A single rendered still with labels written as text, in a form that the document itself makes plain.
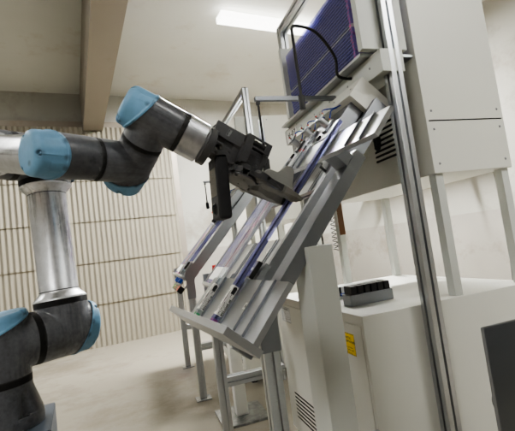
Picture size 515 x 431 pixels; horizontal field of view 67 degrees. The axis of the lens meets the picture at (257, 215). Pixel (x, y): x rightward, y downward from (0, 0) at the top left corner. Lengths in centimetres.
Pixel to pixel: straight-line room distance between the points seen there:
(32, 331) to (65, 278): 13
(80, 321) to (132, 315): 367
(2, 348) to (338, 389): 66
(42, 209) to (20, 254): 360
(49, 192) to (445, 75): 122
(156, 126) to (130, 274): 400
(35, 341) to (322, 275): 61
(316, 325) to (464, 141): 88
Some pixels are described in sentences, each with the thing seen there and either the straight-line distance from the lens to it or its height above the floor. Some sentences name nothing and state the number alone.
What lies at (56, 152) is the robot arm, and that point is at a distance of 66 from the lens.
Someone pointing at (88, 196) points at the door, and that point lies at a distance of 468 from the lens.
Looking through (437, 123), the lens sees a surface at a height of 116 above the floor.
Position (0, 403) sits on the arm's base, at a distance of 97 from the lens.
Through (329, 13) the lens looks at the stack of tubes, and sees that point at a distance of 152.
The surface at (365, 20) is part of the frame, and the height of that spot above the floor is 148.
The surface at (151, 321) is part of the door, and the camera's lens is 471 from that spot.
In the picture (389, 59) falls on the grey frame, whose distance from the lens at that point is 130.
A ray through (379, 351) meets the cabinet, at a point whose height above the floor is 52.
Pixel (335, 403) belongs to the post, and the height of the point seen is 54.
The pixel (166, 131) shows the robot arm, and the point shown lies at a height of 106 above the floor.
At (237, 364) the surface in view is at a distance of 214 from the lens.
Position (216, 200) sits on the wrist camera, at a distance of 71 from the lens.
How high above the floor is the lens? 85
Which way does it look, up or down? 4 degrees up
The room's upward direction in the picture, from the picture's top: 7 degrees counter-clockwise
